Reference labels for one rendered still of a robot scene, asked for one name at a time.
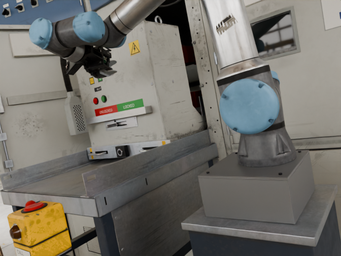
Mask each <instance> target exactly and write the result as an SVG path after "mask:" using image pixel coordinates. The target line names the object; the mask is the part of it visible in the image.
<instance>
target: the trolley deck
mask: <svg viewBox="0 0 341 256"><path fill-rule="evenodd" d="M216 157H218V150H217V145H216V143H215V144H211V145H208V146H206V147H204V148H202V149H199V150H197V151H195V152H192V153H190V154H188V155H186V156H183V157H181V158H179V159H176V160H174V161H172V162H170V163H167V164H165V165H163V166H161V167H158V168H156V169H154V170H151V171H149V172H147V173H145V174H142V175H140V176H138V177H135V178H133V179H131V180H129V181H126V182H124V183H122V184H119V185H117V186H115V187H113V188H110V189H108V190H105V191H103V192H101V193H99V194H96V195H94V196H92V197H89V198H83V197H80V196H81V195H84V194H86V190H85V186H84V181H83V177H82V173H85V172H88V171H91V170H94V169H96V168H99V167H102V166H105V165H108V164H111V163H114V162H116V161H119V160H122V159H124V158H126V157H121V158H107V159H104V160H102V161H98V162H95V163H92V164H89V165H86V166H83V167H80V168H77V169H74V170H71V171H68V172H65V173H62V174H59V175H56V176H53V177H50V178H47V179H44V180H41V181H38V182H34V183H31V184H28V185H25V186H22V187H19V188H16V189H13V190H10V191H3V189H1V190H0V191H1V196H2V200H3V204H5V205H11V206H18V207H25V204H26V203H27V202H28V201H30V200H33V201H35V202H37V201H47V202H56V203H61V204H62V206H63V209H64V213H67V214H74V215H81V216H88V217H95V218H100V217H102V216H104V215H106V214H108V213H110V212H112V211H114V210H116V209H118V208H120V207H122V206H124V205H125V204H127V203H129V202H131V201H133V200H135V199H137V198H139V197H141V196H143V195H145V194H147V193H148V192H150V191H152V190H154V189H156V188H158V187H160V186H162V185H164V184H166V183H168V182H170V181H172V180H173V179H175V178H177V177H179V176H181V175H183V174H185V173H187V172H189V171H191V170H193V169H195V168H197V167H198V166H200V165H202V164H204V163H206V162H208V161H210V160H212V159H214V158H216Z"/></svg>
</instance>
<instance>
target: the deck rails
mask: <svg viewBox="0 0 341 256"><path fill-rule="evenodd" d="M208 145H211V144H210V140H209V134H208V130H205V131H202V132H199V133H196V134H193V135H191V136H188V137H185V138H181V139H179V140H176V141H173V142H170V143H167V144H164V145H162V146H159V147H156V148H153V149H150V150H147V151H144V152H142V153H139V154H136V155H133V156H130V157H127V158H124V159H122V160H119V161H116V162H114V163H111V164H108V165H105V166H102V167H99V168H96V169H94V170H91V171H88V172H85V173H82V177H83V181H84V186H85V190H86V194H84V195H81V196H80V197H83V198H89V197H92V196H94V195H96V194H99V193H101V192H103V191H105V190H108V189H110V188H113V187H115V186H117V185H119V184H122V183H124V182H126V181H129V180H131V179H133V178H135V177H138V176H140V175H142V174H145V173H147V172H149V171H151V170H154V169H156V168H158V167H161V166H163V165H165V164H167V163H170V162H172V161H174V160H176V159H179V158H181V157H183V156H186V155H188V154H190V153H192V152H195V151H197V150H199V149H202V148H204V147H206V146H208ZM104 159H106V158H103V159H89V156H88V151H87V150H84V151H80V152H77V153H73V154H70V155H66V156H63V157H59V158H55V159H52V160H49V161H45V162H42V163H38V164H35V165H31V166H28V167H24V168H20V169H17V170H13V171H10V172H6V173H2V174H0V178H1V182H2V186H3V191H10V190H13V189H16V188H19V187H22V186H25V185H28V184H31V183H34V182H38V181H41V180H44V179H47V178H50V177H53V176H56V175H59V174H62V173H65V172H68V171H71V170H74V169H77V168H80V167H83V166H86V165H89V164H92V163H95V162H98V161H102V160H104ZM93 174H94V175H95V179H93V180H90V181H87V177H88V176H91V175H93ZM8 175H11V178H9V179H6V180H4V176H8Z"/></svg>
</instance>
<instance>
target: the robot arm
mask: <svg viewBox="0 0 341 256"><path fill-rule="evenodd" d="M164 1H165V0H124V1H123V2H122V3H121V4H120V5H119V6H118V7H117V8H116V9H115V10H114V11H113V12H112V13H111V14H110V15H109V16H108V17H107V18H106V19H105V20H102V18H101V17H100V16H98V14H97V13H96V12H94V11H88V12H82V13H79V14H77V15H75V16H72V17H70V18H67V19H64V20H60V21H57V22H51V21H50V20H47V19H45V18H38V19H36V20H35V21H34V22H33V23H32V25H31V26H30V29H29V38H30V40H31V42H32V43H34V44H35V45H37V46H39V47H41V49H44V50H47V51H49V52H51V53H53V54H56V55H58V56H60V57H61V58H64V59H66V60H68V62H67V63H66V66H65V70H66V74H68V75H74V74H75V73H76V72H77V71H78V70H79V68H80V67H81V66H84V69H85V70H86V72H88V73H90V74H91V76H93V77H95V78H97V79H99V78H105V77H109V76H113V75H114V73H116V72H117V70H113V69H112V67H111V66H112V65H114V64H116V63H117V61H115V60H110V58H112V55H111V53H110V51H111V49H109V48H119V47H121V46H123V45H124V43H125V41H126V35H127V34H129V33H130V32H131V31H132V30H133V29H134V28H135V27H136V26H137V25H139V24H140V23H141V22H142V21H143V20H144V19H145V18H146V17H148V16H149V15H150V14H151V13H152V12H153V11H154V10H155V9H156V8H158V7H159V6H160V5H161V4H162V3H163V2H164ZM201 3H202V7H203V10H204V14H205V17H206V20H207V24H208V27H209V31H210V34H211V38H212V41H213V45H214V48H215V52H216V56H217V60H218V63H219V67H220V73H219V75H218V77H217V79H216V81H217V85H218V88H219V92H220V96H221V98H220V104H219V108H220V114H221V117H222V119H223V121H224V122H225V123H226V125H227V126H228V127H230V128H231V129H232V130H234V131H236V132H238V133H240V134H241V135H240V142H239V146H238V152H237V159H238V163H239V164H240V165H242V166H245V167H253V168H262V167H273V166H278V165H283V164H286V163H289V162H291V161H293V160H295V159H296V157H297V156H296V149H295V147H294V145H293V143H292V141H291V139H290V137H289V135H288V133H287V131H286V128H285V122H284V113H283V106H282V99H281V92H280V80H279V79H278V75H277V73H276V72H275V71H271V70H270V67H269V64H268V63H267V62H265V61H263V60H261V59H260V58H259V55H258V51H257V48H256V44H255V40H254V37H253V33H252V29H251V26H250V22H249V18H248V14H247V11H246V7H245V3H244V0H201ZM93 46H95V47H93ZM103 47H105V48H106V49H107V50H105V49H104V48H103Z"/></svg>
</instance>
